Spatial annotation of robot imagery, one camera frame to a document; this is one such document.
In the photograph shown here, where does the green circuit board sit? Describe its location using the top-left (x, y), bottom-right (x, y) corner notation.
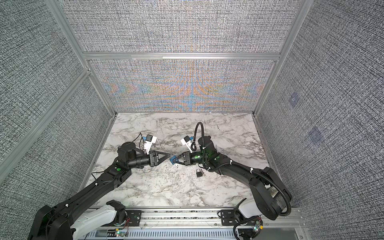
top-left (115, 229), bottom-right (129, 239)
top-left (252, 221), bottom-right (263, 235)

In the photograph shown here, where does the green circuit board right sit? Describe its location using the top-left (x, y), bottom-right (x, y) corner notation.
top-left (252, 221), bottom-right (263, 235)

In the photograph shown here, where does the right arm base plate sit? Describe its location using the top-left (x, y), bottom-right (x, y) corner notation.
top-left (217, 209), bottom-right (246, 226)

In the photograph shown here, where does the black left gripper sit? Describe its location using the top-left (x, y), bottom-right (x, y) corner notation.
top-left (128, 150), bottom-right (171, 170)

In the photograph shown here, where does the black right corrugated cable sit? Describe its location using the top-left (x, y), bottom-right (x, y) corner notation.
top-left (193, 122), bottom-right (293, 217)

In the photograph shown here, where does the black padlock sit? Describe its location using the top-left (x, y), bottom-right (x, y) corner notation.
top-left (196, 169), bottom-right (205, 178)

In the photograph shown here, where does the aluminium front rail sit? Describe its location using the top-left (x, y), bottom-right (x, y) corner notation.
top-left (75, 206), bottom-right (311, 240)

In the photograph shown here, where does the green circuit board left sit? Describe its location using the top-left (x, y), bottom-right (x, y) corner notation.
top-left (115, 229), bottom-right (129, 239)

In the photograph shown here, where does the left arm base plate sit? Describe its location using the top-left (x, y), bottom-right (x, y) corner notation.
top-left (103, 210), bottom-right (142, 228)

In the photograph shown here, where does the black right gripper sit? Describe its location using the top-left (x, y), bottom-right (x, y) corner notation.
top-left (173, 152), bottom-right (210, 167)

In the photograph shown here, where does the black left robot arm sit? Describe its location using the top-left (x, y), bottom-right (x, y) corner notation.
top-left (28, 142), bottom-right (170, 240)

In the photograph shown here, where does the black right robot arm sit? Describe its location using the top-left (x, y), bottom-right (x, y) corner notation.
top-left (171, 136), bottom-right (292, 220)

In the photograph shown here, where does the blue padlock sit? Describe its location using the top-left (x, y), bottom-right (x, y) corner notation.
top-left (170, 156), bottom-right (177, 165)

